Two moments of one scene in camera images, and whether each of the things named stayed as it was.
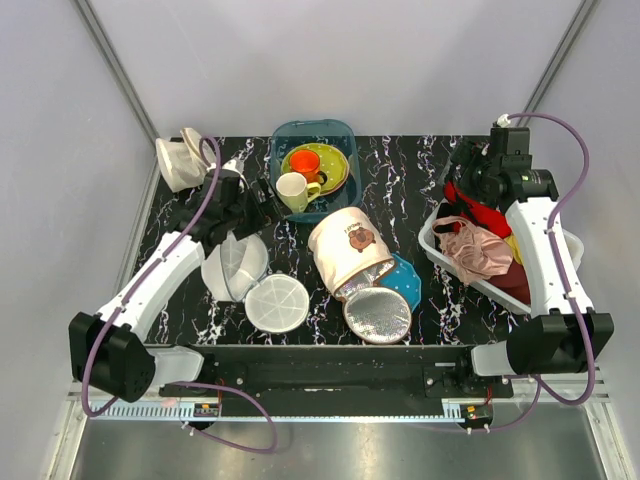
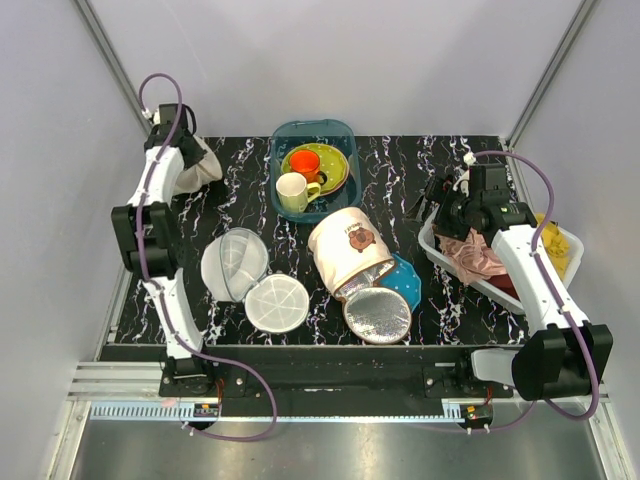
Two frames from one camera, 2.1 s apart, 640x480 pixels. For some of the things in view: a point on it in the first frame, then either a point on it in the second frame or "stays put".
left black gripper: (271, 204) to (198, 152)
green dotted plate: (332, 162) stays put
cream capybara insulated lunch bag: (348, 257) stays put
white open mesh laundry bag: (232, 270) stays put
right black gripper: (468, 155) to (441, 192)
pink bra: (473, 254) stays put
